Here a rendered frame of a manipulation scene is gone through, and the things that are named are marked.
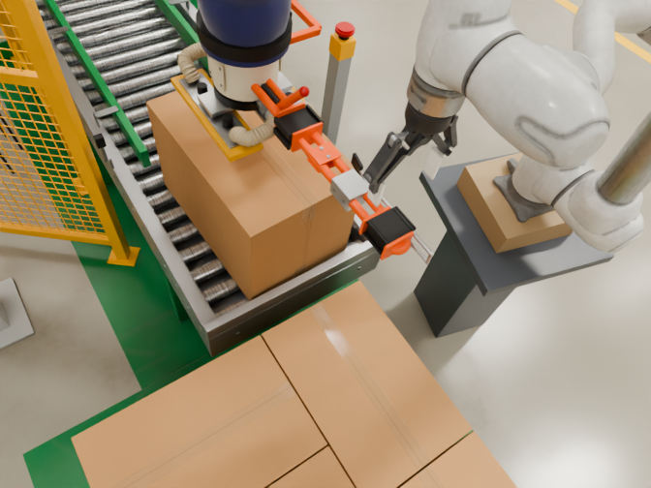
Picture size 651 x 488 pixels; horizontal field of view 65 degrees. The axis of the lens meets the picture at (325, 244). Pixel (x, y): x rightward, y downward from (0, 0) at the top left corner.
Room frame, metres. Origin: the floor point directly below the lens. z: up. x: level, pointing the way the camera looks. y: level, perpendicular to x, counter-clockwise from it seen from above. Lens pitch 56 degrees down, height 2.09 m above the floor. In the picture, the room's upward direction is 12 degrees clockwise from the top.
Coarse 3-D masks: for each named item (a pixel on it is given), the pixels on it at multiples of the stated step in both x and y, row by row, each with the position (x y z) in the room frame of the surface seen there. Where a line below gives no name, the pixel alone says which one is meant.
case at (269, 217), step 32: (160, 128) 1.09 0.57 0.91; (192, 128) 1.07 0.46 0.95; (160, 160) 1.13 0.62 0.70; (192, 160) 0.95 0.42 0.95; (224, 160) 0.98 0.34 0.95; (256, 160) 1.00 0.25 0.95; (288, 160) 1.03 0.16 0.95; (192, 192) 0.97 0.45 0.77; (224, 192) 0.86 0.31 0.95; (256, 192) 0.89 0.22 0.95; (288, 192) 0.91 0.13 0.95; (320, 192) 0.93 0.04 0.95; (224, 224) 0.83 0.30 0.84; (256, 224) 0.78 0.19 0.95; (288, 224) 0.82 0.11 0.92; (320, 224) 0.91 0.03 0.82; (352, 224) 1.02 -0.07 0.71; (224, 256) 0.85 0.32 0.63; (256, 256) 0.75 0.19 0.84; (288, 256) 0.83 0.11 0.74; (320, 256) 0.93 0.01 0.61; (256, 288) 0.75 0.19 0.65
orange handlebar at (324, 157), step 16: (304, 16) 1.32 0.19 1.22; (304, 32) 1.25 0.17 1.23; (320, 32) 1.28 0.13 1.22; (272, 80) 1.03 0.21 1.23; (272, 112) 0.92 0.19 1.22; (304, 144) 0.84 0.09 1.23; (320, 144) 0.85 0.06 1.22; (320, 160) 0.79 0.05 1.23; (336, 160) 0.81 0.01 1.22; (352, 208) 0.69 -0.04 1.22
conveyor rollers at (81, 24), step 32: (64, 0) 2.12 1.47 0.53; (96, 0) 2.15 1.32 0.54; (128, 0) 2.19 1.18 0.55; (128, 32) 1.98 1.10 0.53; (160, 32) 2.01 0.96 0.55; (96, 64) 1.71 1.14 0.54; (160, 64) 1.81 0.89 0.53; (96, 96) 1.53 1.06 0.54; (128, 96) 1.56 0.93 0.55; (160, 96) 1.62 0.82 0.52; (160, 192) 1.11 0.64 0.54; (192, 224) 1.00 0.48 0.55; (192, 256) 0.87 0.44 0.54; (224, 288) 0.77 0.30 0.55
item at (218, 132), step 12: (204, 72) 1.15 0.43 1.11; (180, 84) 1.08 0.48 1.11; (192, 84) 1.08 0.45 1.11; (204, 84) 1.06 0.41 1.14; (192, 96) 1.04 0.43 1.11; (192, 108) 1.00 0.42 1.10; (204, 108) 1.00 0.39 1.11; (204, 120) 0.96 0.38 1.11; (216, 120) 0.97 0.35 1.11; (228, 120) 0.95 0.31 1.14; (240, 120) 0.99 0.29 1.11; (216, 132) 0.93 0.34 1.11; (228, 132) 0.93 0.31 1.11; (228, 144) 0.89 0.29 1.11; (228, 156) 0.86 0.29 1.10; (240, 156) 0.88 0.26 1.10
